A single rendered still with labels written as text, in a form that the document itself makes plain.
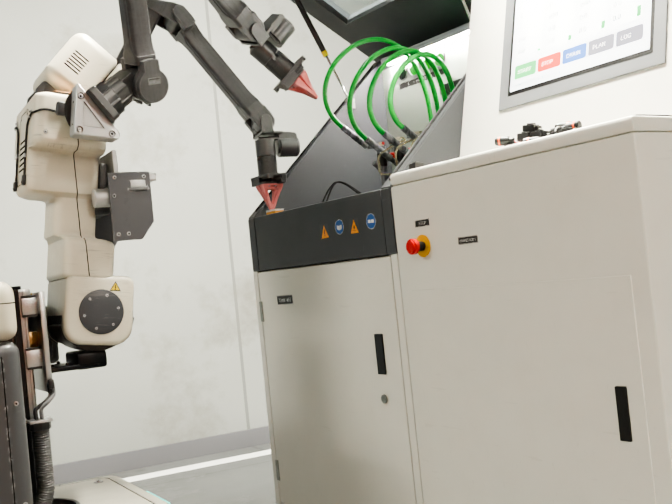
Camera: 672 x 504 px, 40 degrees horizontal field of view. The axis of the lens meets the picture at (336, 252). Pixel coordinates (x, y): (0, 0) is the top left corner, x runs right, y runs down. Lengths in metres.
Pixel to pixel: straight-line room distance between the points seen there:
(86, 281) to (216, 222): 2.21
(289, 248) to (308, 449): 0.56
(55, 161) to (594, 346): 1.27
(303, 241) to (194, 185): 1.87
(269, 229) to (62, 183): 0.69
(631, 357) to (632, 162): 0.35
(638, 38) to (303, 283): 1.09
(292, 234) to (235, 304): 1.83
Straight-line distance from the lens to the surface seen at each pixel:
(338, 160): 2.93
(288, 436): 2.71
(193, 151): 4.36
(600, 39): 2.12
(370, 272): 2.27
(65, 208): 2.24
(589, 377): 1.81
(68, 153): 2.24
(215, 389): 4.34
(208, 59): 2.69
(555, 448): 1.90
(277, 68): 2.36
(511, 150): 1.90
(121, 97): 2.13
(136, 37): 2.15
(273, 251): 2.66
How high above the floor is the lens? 0.75
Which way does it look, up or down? 2 degrees up
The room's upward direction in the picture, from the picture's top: 6 degrees counter-clockwise
